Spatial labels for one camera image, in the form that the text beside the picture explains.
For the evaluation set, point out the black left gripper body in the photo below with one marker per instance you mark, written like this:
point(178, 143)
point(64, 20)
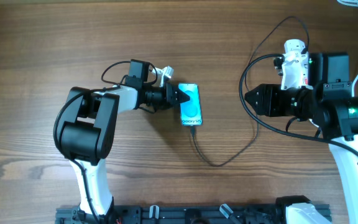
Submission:
point(169, 95)

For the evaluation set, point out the teal screen Samsung smartphone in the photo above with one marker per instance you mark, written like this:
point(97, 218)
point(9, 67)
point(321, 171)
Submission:
point(190, 111)

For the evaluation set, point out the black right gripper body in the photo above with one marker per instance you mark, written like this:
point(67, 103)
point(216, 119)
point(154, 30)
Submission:
point(268, 99)

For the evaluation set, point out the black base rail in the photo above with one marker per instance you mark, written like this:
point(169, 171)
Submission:
point(252, 213)

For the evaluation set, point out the white power strip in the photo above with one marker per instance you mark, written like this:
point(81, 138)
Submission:
point(293, 45)

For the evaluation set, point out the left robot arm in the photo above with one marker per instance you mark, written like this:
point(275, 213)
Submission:
point(84, 129)

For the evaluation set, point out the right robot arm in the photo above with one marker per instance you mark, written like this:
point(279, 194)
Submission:
point(328, 102)

